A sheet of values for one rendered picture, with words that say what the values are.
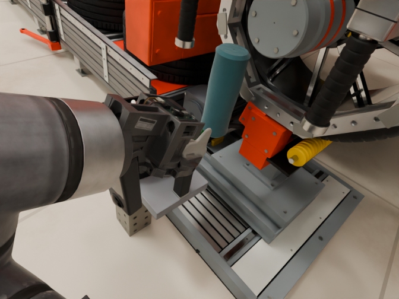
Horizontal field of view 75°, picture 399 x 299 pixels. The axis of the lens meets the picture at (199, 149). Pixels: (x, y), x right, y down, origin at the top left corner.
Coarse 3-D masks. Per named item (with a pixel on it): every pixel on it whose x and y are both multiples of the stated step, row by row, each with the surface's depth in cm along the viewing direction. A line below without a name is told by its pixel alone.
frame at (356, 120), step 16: (224, 0) 71; (240, 0) 72; (224, 16) 73; (240, 16) 75; (224, 32) 75; (240, 32) 76; (256, 80) 78; (256, 96) 75; (272, 96) 76; (272, 112) 73; (288, 112) 70; (304, 112) 71; (352, 112) 61; (368, 112) 55; (384, 112) 53; (288, 128) 71; (336, 128) 61; (352, 128) 59; (368, 128) 56
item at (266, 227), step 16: (208, 144) 125; (224, 144) 129; (208, 160) 117; (208, 176) 113; (224, 176) 113; (224, 192) 108; (240, 192) 109; (240, 208) 104; (256, 208) 104; (304, 208) 111; (256, 224) 100; (272, 224) 100; (288, 224) 104; (272, 240) 99
